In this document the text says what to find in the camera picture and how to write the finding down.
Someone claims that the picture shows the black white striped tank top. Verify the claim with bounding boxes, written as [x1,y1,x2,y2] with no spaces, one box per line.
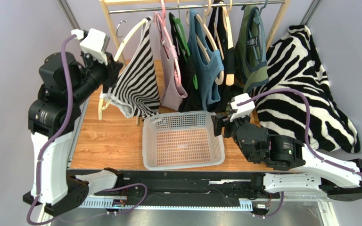
[100,17,160,119]

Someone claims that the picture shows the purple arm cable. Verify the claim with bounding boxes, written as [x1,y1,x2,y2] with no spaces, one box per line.
[26,33,148,226]
[237,88,362,219]

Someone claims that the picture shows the light wooden hanger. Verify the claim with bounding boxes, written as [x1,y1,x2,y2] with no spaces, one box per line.
[214,1,234,86]

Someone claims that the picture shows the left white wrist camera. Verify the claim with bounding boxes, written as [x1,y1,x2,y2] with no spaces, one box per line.
[71,28,110,65]

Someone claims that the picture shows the green plastic hanger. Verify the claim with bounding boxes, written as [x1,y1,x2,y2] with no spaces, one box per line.
[172,17,198,90]

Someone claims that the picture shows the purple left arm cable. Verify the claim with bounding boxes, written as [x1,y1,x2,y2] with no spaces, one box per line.
[26,33,148,226]

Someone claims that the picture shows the lilac tank top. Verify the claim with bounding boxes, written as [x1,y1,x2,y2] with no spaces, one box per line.
[154,11,187,111]

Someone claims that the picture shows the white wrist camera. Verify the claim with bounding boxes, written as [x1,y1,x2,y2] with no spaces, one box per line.
[226,93,255,121]
[71,28,110,65]

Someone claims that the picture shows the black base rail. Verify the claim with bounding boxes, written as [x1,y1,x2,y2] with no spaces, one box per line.
[96,170,280,207]

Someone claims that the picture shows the teal plastic hanger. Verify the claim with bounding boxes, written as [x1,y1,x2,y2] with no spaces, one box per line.
[242,0,268,66]

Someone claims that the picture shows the pink plastic hanger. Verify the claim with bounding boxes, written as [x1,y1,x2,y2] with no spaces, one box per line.
[154,0,181,87]

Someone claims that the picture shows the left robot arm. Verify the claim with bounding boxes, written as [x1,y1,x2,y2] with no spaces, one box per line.
[23,52,123,217]

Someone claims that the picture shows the zebra print blanket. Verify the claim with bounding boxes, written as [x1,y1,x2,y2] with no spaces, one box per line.
[254,25,361,153]

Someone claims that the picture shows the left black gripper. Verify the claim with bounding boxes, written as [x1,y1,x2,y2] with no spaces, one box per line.
[71,50,125,105]

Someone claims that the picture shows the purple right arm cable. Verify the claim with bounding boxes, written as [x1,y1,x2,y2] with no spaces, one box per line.
[237,88,362,219]

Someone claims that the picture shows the blue tank top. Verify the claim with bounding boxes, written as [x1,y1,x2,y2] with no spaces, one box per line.
[187,9,224,112]

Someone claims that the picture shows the wooden clothes rack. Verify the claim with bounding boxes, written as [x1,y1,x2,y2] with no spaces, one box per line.
[100,0,290,64]

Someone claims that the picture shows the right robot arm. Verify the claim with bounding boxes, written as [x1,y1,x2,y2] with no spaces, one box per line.
[211,113,362,202]

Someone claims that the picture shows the cream plastic hanger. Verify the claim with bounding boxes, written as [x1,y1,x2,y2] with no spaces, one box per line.
[98,18,150,121]

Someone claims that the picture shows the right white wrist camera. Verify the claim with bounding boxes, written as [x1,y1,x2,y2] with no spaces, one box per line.
[226,93,255,121]

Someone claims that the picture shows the cream hanger under blue top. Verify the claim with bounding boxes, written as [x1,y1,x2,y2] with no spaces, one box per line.
[186,1,224,89]

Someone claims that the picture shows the olive green tank top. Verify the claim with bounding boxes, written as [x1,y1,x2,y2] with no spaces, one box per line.
[235,5,269,93]

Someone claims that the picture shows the white plastic basket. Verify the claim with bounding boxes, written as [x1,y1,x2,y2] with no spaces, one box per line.
[142,111,225,171]

